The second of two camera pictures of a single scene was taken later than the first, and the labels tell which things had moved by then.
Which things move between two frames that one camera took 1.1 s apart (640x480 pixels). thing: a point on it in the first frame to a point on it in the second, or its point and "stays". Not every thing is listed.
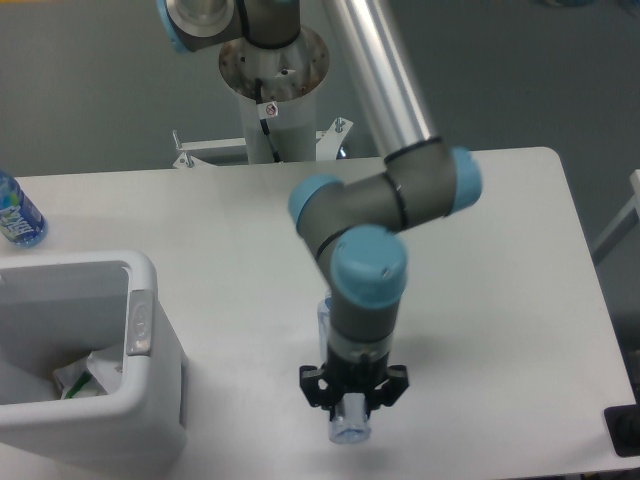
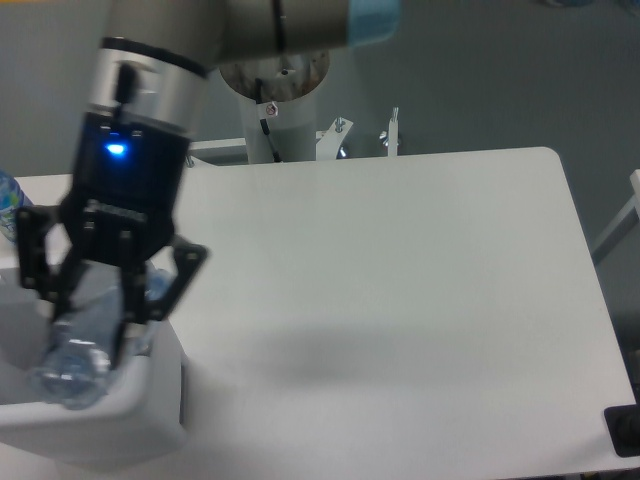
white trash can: (58, 308) stays
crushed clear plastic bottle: (349, 414) to (85, 346)
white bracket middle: (328, 141) stays
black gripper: (345, 376) to (121, 210)
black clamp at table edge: (623, 424) stays
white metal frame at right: (623, 224) stays
